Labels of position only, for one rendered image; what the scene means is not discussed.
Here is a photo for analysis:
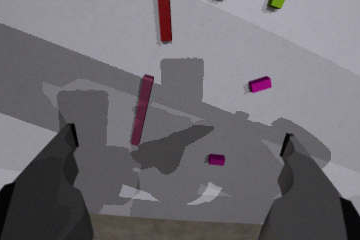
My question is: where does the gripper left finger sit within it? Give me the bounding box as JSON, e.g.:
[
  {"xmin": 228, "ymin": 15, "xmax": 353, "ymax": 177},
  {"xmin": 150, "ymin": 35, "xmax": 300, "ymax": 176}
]
[{"xmin": 0, "ymin": 123, "xmax": 94, "ymax": 240}]

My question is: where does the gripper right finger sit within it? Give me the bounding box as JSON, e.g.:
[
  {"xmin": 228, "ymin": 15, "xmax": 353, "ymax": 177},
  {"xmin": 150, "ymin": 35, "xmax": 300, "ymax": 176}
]
[{"xmin": 258, "ymin": 133, "xmax": 360, "ymax": 240}]

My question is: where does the dark pink rod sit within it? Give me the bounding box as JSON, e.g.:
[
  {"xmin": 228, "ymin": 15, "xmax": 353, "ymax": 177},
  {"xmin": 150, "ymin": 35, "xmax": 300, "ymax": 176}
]
[{"xmin": 131, "ymin": 74, "xmax": 154, "ymax": 146}]

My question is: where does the lime green rod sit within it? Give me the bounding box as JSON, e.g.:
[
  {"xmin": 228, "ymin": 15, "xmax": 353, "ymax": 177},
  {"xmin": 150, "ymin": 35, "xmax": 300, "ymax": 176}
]
[{"xmin": 267, "ymin": 0, "xmax": 285, "ymax": 9}]

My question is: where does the dark red rod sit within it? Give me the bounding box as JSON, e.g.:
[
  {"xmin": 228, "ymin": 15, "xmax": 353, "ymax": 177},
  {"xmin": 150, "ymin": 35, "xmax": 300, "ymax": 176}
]
[{"xmin": 158, "ymin": 0, "xmax": 172, "ymax": 41}]

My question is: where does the magenta rectangular block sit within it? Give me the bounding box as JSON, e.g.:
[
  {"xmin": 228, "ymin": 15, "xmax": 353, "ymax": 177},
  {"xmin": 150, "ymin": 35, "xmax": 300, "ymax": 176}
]
[
  {"xmin": 208, "ymin": 154, "xmax": 225, "ymax": 166},
  {"xmin": 249, "ymin": 76, "xmax": 272, "ymax": 93}
]

